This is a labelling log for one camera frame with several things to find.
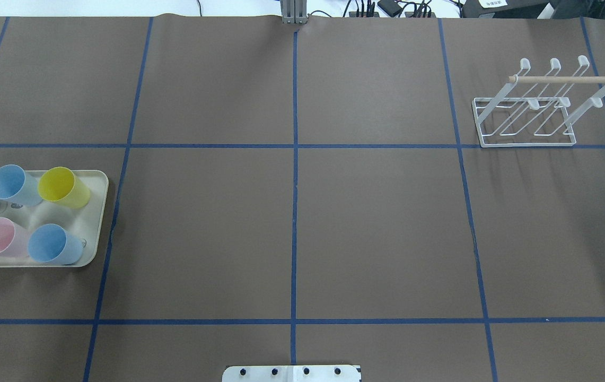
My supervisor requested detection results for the light blue plastic cup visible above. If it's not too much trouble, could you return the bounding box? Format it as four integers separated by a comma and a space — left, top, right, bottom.
0, 164, 43, 206

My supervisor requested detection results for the yellow plastic cup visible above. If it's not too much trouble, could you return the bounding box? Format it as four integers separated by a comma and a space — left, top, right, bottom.
38, 167, 91, 210

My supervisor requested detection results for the pink plastic cup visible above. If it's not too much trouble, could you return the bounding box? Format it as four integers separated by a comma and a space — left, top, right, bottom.
0, 217, 31, 258

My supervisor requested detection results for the cream plastic tray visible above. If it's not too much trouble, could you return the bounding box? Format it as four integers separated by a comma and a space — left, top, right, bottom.
0, 170, 109, 268

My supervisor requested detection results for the aluminium frame post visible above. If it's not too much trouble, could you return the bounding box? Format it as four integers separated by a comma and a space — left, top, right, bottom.
279, 0, 309, 24

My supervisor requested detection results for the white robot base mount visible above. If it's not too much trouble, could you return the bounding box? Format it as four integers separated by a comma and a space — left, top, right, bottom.
222, 364, 362, 381

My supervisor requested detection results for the white wire cup rack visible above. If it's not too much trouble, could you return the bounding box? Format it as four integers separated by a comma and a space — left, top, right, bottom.
470, 55, 605, 148

